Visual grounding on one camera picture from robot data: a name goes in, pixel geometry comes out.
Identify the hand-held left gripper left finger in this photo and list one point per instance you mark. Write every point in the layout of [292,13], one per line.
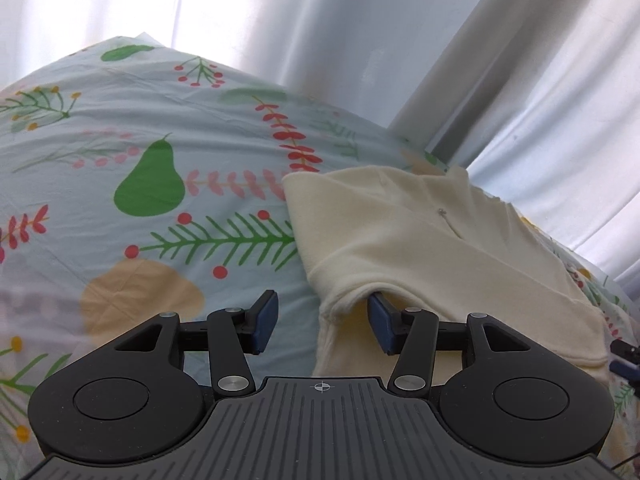
[265,320]

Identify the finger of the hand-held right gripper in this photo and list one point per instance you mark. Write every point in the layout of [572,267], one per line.
[627,366]

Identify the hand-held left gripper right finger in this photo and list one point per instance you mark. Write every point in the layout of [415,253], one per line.
[380,322]

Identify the cream knit garment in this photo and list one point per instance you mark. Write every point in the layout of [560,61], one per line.
[450,265]

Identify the fruit and leaf printed bedsheet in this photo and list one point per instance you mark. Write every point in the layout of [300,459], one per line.
[150,185]

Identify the white curtain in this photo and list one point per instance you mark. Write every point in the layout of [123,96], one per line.
[320,20]

